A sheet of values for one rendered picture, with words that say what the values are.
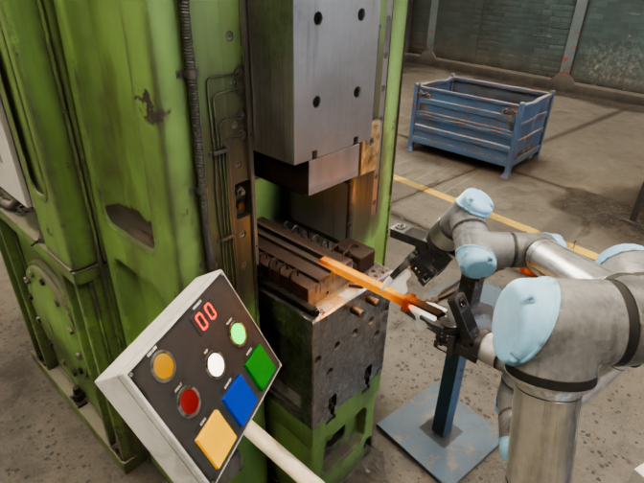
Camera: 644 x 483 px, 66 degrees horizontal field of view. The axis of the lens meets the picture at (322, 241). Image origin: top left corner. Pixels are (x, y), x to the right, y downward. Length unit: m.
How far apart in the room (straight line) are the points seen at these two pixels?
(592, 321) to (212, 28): 0.91
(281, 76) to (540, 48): 8.42
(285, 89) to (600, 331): 0.80
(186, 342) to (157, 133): 0.45
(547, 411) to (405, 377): 1.88
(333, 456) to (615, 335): 1.49
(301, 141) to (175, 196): 0.32
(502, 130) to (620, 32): 4.21
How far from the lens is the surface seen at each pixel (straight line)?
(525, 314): 0.67
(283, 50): 1.16
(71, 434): 2.53
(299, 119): 1.18
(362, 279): 1.41
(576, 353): 0.70
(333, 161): 1.31
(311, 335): 1.44
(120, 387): 0.93
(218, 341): 1.06
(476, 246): 1.05
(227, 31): 1.20
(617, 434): 2.69
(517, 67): 9.67
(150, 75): 1.11
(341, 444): 2.08
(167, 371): 0.95
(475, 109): 5.15
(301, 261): 1.53
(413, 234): 1.24
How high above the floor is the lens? 1.80
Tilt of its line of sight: 30 degrees down
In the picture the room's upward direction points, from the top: 1 degrees clockwise
